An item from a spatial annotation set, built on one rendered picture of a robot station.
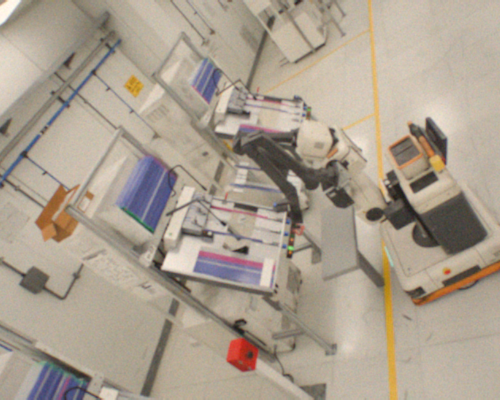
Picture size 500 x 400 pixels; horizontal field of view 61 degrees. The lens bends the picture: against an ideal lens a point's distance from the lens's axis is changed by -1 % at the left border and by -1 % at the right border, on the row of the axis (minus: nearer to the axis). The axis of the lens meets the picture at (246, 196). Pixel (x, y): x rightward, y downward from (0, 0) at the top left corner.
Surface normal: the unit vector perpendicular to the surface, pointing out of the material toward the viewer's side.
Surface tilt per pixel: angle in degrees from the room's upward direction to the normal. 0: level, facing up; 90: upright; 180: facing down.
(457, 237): 90
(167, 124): 90
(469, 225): 90
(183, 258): 45
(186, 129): 90
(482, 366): 0
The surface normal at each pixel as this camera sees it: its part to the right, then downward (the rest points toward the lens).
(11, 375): 0.76, -0.35
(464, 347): -0.63, -0.62
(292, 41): -0.18, 0.70
